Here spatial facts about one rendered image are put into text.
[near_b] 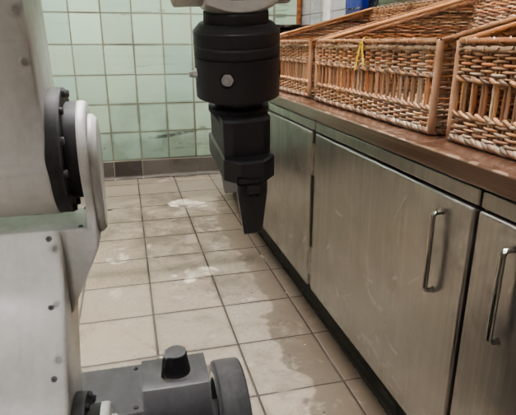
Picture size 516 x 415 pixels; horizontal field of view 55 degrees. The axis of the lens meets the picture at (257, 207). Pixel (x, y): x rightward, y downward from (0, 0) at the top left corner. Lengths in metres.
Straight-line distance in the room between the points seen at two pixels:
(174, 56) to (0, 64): 2.32
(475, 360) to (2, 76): 0.67
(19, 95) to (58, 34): 2.30
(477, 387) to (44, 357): 0.55
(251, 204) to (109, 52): 2.34
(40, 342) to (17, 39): 0.31
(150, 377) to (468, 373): 0.48
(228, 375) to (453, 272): 0.40
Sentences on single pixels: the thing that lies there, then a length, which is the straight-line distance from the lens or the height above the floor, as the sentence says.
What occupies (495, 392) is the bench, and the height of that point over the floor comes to 0.30.
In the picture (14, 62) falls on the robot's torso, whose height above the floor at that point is 0.71.
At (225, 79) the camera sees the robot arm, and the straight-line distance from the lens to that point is 0.50.
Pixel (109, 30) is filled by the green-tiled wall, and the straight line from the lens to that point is 2.82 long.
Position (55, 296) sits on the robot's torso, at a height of 0.46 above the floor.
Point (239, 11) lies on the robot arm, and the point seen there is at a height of 0.76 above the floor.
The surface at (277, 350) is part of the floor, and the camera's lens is 1.29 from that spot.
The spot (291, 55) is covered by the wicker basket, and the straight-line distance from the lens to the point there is 1.55.
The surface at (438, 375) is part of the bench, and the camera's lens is 0.86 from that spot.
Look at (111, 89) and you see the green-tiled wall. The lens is 2.83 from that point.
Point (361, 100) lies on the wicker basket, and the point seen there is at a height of 0.61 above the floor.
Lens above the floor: 0.73
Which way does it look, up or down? 18 degrees down
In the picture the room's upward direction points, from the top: straight up
